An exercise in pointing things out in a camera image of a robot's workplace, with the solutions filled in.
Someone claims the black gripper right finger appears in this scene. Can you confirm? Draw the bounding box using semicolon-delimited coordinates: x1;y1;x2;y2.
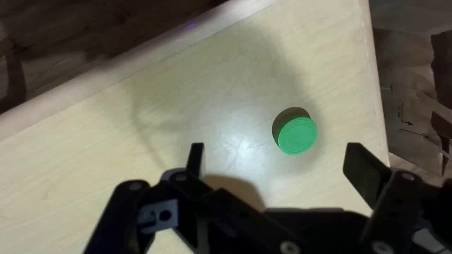
344;142;452;254

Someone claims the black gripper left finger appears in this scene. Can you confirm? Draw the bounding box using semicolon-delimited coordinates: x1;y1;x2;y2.
84;142;303;254

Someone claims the green round lid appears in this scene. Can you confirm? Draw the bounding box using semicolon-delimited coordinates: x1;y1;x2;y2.
272;107;318;155

